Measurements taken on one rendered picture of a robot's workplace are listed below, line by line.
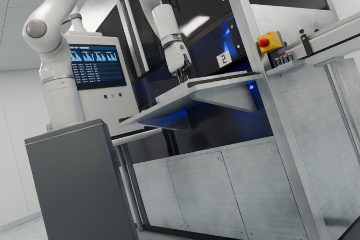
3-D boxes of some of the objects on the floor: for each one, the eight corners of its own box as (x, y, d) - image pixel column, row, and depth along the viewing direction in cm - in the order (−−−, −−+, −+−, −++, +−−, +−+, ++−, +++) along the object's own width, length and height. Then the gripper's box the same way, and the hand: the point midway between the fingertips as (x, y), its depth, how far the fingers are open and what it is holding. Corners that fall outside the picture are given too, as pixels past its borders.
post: (325, 263, 125) (186, -150, 145) (339, 266, 120) (193, -162, 140) (319, 271, 121) (177, -155, 141) (332, 275, 116) (184, -167, 136)
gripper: (155, 51, 118) (167, 92, 116) (175, 35, 106) (189, 81, 104) (169, 50, 122) (181, 90, 121) (190, 34, 111) (204, 79, 109)
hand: (184, 81), depth 113 cm, fingers closed, pressing on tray
